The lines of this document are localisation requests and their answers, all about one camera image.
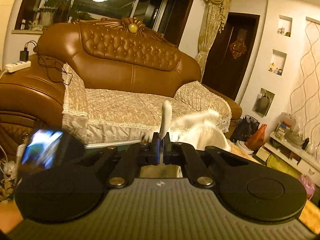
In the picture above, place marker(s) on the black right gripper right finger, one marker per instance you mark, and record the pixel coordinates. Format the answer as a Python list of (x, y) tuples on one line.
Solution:
[(205, 168)]

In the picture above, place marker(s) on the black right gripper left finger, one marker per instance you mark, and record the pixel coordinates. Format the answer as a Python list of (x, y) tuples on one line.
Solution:
[(117, 169)]

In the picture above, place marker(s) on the white high-top shoe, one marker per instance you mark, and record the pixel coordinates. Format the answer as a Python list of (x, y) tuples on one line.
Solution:
[(198, 129)]

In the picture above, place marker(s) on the white shoelace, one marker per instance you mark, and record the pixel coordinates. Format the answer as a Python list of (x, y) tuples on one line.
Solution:
[(165, 119)]

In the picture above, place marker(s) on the beige lace sofa cover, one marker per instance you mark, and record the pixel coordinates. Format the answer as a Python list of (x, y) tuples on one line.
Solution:
[(101, 115)]

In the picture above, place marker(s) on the black bag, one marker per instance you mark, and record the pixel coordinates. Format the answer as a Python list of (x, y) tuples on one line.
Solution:
[(245, 129)]

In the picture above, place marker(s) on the orange plastic bag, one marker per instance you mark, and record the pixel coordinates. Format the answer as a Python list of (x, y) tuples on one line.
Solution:
[(256, 140)]

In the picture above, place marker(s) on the dark wooden door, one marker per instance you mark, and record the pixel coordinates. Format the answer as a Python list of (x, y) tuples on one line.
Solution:
[(229, 55)]

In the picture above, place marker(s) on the white tv cabinet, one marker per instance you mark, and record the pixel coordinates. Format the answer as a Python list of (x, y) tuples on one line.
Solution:
[(287, 149)]

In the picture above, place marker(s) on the brown leather sofa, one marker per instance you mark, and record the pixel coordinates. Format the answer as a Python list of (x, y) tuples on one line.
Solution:
[(106, 55)]

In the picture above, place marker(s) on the pink plastic stool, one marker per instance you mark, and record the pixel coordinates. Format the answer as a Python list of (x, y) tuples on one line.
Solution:
[(308, 184)]

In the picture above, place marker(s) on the white power strip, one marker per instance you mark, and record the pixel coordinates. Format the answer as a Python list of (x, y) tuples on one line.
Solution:
[(16, 66)]

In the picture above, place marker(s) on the window with dark glass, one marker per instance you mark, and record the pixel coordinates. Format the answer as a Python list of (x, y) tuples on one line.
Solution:
[(167, 17)]

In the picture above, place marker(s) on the gold fringed curtain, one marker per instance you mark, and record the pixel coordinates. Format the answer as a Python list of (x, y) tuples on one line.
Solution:
[(206, 19)]

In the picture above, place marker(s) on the black charger with cable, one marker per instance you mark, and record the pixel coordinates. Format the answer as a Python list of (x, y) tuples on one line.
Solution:
[(24, 54)]

